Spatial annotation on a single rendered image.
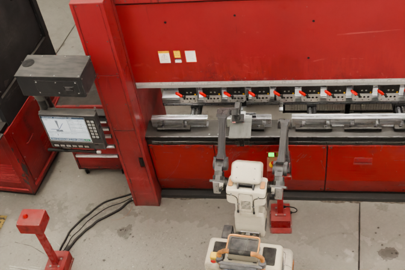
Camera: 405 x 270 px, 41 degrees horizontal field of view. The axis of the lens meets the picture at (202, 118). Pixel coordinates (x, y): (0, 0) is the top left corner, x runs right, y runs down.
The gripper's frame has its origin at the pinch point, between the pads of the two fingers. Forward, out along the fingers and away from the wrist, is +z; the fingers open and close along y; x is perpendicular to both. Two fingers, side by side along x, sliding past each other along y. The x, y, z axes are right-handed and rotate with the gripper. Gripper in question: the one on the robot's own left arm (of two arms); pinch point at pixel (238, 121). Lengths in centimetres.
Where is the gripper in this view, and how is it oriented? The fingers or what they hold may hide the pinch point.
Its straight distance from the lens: 456.6
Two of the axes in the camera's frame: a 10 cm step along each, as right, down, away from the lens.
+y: -9.8, 0.0, 1.7
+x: -0.5, 9.4, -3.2
